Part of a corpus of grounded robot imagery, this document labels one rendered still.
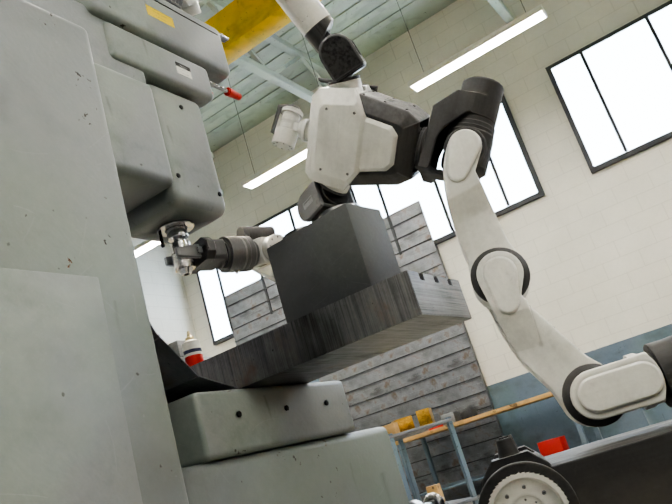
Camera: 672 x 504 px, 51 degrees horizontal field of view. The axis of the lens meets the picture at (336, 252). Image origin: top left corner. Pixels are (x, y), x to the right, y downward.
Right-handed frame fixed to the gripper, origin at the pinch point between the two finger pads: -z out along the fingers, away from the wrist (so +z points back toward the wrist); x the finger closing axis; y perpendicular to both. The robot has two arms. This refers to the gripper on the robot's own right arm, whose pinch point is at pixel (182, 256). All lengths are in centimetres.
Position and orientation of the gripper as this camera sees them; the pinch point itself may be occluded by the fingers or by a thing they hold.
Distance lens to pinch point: 166.2
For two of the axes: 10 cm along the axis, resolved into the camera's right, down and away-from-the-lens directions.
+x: 5.9, -4.1, -7.0
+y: 2.9, 9.1, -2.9
